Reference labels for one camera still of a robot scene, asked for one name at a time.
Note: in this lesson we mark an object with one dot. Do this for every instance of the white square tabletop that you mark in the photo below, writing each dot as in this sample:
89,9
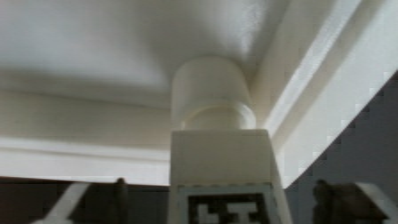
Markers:
91,52

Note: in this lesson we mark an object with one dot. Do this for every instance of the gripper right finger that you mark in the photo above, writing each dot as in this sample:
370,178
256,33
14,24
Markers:
352,203

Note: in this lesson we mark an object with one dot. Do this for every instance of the white leg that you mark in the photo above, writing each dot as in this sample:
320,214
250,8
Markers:
226,189

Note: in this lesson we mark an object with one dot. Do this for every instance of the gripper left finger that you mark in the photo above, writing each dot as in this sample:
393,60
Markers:
92,204

